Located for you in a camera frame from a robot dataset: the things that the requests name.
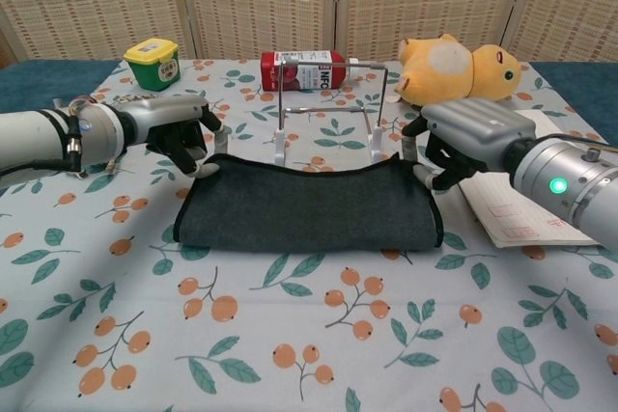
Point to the yellow plush toy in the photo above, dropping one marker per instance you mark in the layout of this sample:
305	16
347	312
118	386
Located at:
434	79

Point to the red juice bottle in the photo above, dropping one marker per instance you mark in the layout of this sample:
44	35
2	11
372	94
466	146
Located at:
309	75

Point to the green jar with yellow lid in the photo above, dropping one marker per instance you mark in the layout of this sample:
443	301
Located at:
154	69

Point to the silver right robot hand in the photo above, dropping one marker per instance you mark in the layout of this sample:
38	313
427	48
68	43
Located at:
478	127

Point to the floral fruit print tablecloth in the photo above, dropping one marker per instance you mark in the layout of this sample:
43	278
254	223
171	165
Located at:
289	325

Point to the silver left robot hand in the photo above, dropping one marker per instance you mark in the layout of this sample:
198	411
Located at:
164	115

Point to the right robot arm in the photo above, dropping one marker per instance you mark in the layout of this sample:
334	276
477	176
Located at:
579	190

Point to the metal wire stand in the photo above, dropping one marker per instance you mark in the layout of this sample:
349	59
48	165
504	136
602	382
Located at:
377	142

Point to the teal table cover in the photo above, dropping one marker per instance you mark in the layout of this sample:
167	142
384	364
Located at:
34	84

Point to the blue microfiber cloth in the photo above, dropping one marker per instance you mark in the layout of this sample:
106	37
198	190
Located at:
309	209

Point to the white spiral notebook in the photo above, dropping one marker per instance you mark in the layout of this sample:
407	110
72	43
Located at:
507	224

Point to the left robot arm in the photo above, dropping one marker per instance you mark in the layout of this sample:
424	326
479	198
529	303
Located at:
29	137

